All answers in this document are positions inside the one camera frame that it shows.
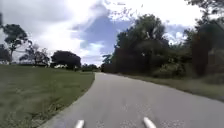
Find dense dark wood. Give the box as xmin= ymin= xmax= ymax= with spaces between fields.
xmin=99 ymin=0 xmax=224 ymax=84

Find grass verge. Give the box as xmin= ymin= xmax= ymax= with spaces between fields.
xmin=118 ymin=73 xmax=224 ymax=103

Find sparse low tree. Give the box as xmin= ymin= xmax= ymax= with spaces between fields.
xmin=19 ymin=43 xmax=51 ymax=67

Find low distant bushes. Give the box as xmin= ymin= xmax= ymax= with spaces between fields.
xmin=80 ymin=63 xmax=101 ymax=73

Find tall thin-trunked tree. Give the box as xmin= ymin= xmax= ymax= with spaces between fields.
xmin=1 ymin=23 xmax=33 ymax=64

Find grey paved path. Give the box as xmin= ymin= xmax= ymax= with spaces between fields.
xmin=38 ymin=72 xmax=224 ymax=128

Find robot's own part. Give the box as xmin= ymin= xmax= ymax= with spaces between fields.
xmin=142 ymin=116 xmax=157 ymax=128
xmin=73 ymin=119 xmax=86 ymax=128

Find wide dark tree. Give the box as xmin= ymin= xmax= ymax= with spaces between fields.
xmin=49 ymin=49 xmax=82 ymax=70

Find green grass field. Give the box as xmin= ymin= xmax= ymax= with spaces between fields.
xmin=0 ymin=63 xmax=97 ymax=128

